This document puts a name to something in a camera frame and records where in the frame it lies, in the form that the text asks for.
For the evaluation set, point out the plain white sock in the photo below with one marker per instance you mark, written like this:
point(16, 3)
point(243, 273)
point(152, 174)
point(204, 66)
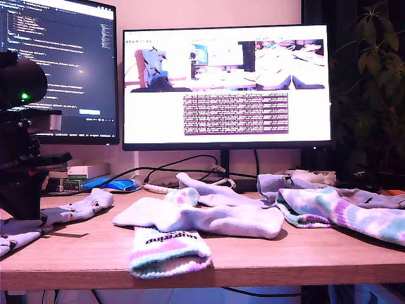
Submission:
point(215, 191)
point(221, 218)

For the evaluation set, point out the bright screen monitor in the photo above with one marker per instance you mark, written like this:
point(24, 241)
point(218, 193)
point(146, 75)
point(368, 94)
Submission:
point(152, 120)

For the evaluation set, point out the dark code monitor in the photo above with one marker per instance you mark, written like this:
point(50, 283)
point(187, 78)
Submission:
point(79, 47)

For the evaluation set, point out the stack of small boxes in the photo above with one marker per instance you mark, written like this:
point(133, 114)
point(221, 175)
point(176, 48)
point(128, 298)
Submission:
point(68, 185)

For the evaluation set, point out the small orange object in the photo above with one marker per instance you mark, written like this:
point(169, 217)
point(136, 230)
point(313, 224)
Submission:
point(395, 192)

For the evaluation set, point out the grey flat box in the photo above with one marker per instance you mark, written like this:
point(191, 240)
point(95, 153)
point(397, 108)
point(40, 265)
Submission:
point(99, 170)

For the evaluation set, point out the pastel tie-dye sock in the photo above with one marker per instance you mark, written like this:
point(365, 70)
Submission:
point(167, 253)
point(364, 218)

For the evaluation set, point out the white box with green label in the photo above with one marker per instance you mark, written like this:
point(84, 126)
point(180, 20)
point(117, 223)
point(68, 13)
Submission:
point(77, 172)

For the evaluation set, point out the green potted plant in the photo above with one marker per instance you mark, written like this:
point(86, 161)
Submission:
point(370, 95)

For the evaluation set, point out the small white connector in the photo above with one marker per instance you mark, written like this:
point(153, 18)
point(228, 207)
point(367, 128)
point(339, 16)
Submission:
point(218, 168)

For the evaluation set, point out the white game controller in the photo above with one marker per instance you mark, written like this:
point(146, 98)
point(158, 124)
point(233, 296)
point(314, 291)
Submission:
point(316, 175)

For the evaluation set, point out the arm camera box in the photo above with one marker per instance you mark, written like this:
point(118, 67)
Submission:
point(52, 123)

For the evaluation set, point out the pale blue bird-print sock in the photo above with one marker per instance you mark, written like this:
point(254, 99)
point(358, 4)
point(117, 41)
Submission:
point(269, 185)
point(79, 207)

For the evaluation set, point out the blue pouch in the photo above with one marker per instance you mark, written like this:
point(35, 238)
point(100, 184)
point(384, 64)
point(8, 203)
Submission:
point(107, 184)

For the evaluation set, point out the black flat case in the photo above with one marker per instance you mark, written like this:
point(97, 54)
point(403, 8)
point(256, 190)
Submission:
point(357, 186)

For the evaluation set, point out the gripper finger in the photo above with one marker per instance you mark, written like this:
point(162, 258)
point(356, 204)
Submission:
point(12, 193)
point(33, 193)

